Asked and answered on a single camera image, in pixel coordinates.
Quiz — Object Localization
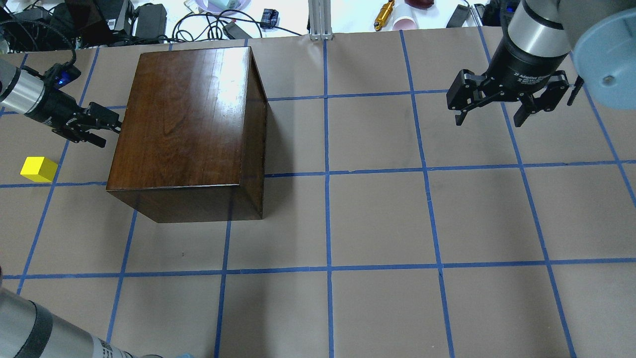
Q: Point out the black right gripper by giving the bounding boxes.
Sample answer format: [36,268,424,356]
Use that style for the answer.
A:
[447,35,569,128]

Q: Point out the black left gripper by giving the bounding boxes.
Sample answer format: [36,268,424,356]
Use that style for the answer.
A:
[38,91,122,149]

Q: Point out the yellow cube block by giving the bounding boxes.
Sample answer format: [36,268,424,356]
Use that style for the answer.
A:
[20,156,59,183]

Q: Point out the dark wooden drawer cabinet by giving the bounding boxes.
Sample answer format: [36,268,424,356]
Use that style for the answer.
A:
[106,47,269,223]

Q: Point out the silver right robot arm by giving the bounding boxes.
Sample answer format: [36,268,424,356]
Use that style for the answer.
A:
[447,0,636,127]

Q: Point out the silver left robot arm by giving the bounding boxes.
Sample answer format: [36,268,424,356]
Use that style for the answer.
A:
[0,60,121,148]

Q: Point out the black power adapter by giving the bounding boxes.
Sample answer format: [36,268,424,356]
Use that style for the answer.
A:
[447,4,471,28]

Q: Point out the red brown mango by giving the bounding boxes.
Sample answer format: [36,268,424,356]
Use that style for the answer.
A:
[404,0,435,10]

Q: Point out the pink cup with gold clip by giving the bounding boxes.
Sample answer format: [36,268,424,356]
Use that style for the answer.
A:
[391,14,418,30]

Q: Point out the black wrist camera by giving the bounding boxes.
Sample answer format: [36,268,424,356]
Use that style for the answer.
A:
[42,63,81,89]

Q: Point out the aluminium frame post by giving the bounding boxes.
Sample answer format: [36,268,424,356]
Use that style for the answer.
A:
[308,0,333,41]

